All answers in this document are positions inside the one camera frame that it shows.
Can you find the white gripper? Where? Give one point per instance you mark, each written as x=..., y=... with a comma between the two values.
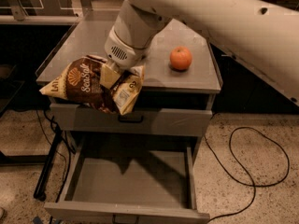
x=121, y=52

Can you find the brown chip bag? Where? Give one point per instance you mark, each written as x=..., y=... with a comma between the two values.
x=80, y=83

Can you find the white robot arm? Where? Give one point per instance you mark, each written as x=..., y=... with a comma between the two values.
x=261, y=36

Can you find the closed top drawer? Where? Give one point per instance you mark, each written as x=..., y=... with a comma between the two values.
x=178, y=122

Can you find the grey drawer cabinet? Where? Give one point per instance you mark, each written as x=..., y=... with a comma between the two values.
x=163, y=86

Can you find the open middle drawer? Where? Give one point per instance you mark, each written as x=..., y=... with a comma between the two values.
x=139, y=185

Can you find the orange fruit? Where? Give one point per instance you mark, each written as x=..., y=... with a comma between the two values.
x=180, y=58

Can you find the black table leg frame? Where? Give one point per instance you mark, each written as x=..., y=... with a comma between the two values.
x=44, y=160

